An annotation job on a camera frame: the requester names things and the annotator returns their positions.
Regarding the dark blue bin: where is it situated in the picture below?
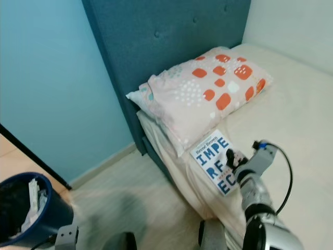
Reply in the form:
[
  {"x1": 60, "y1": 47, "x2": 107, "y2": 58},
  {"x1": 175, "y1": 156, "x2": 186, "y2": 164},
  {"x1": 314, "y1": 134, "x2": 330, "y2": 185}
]
[{"x1": 0, "y1": 172, "x2": 75, "y2": 248}]

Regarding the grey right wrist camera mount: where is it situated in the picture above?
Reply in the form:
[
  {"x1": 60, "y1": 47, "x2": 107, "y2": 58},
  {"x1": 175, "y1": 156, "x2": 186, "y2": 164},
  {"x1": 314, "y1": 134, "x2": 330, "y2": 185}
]
[{"x1": 245, "y1": 141, "x2": 280, "y2": 179}]

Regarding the black furniture base bar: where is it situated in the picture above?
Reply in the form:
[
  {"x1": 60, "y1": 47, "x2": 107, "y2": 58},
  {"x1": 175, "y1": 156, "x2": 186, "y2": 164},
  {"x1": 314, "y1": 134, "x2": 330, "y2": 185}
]
[{"x1": 0, "y1": 123, "x2": 73, "y2": 190}]

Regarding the teal upholstered headboard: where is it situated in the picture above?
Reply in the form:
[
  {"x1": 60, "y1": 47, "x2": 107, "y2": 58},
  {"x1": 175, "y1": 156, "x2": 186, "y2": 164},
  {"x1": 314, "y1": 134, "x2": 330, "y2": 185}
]
[{"x1": 82, "y1": 0, "x2": 252, "y2": 157}]

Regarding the white crumpled paper roll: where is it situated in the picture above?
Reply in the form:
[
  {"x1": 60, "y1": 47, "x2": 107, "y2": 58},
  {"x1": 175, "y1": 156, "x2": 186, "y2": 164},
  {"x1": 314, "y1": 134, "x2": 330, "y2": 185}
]
[{"x1": 28, "y1": 178, "x2": 42, "y2": 217}]

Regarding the pink pillow with orange patches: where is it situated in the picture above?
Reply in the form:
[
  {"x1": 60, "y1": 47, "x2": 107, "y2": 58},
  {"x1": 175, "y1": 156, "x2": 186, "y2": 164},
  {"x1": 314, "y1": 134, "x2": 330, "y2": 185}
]
[{"x1": 126, "y1": 46, "x2": 274, "y2": 158}]

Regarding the beige skirting board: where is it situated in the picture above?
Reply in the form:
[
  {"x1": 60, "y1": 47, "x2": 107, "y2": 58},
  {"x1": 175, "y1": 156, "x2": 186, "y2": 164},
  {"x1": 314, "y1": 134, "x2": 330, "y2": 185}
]
[{"x1": 70, "y1": 142, "x2": 137, "y2": 189}]

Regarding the white book with blue letters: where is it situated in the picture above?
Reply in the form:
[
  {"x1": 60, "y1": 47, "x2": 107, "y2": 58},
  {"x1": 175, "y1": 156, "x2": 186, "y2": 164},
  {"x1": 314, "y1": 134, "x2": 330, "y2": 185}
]
[{"x1": 189, "y1": 129, "x2": 246, "y2": 197}]

